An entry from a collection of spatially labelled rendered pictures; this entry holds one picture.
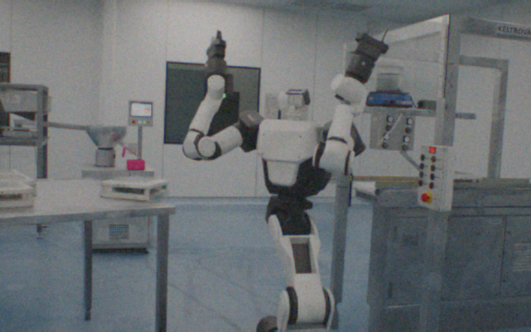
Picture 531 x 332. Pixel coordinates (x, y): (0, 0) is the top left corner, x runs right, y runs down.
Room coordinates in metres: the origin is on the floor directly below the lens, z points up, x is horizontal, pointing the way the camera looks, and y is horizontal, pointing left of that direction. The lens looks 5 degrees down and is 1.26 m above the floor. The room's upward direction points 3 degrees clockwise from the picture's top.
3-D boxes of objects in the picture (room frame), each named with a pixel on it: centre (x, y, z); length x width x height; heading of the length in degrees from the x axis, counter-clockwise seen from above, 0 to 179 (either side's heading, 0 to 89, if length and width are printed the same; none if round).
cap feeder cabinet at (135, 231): (4.93, 1.37, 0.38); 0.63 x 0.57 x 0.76; 108
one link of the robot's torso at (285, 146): (2.22, -0.13, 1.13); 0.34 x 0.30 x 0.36; 59
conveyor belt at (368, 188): (3.25, -1.20, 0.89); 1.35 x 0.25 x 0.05; 107
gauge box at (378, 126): (2.96, -0.68, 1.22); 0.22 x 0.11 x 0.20; 107
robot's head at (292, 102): (2.17, -0.09, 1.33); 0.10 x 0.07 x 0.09; 59
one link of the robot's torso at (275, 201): (2.25, -0.09, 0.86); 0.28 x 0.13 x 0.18; 14
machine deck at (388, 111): (3.15, -0.83, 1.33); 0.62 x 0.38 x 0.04; 107
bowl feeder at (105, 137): (4.96, 1.43, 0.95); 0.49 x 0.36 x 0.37; 108
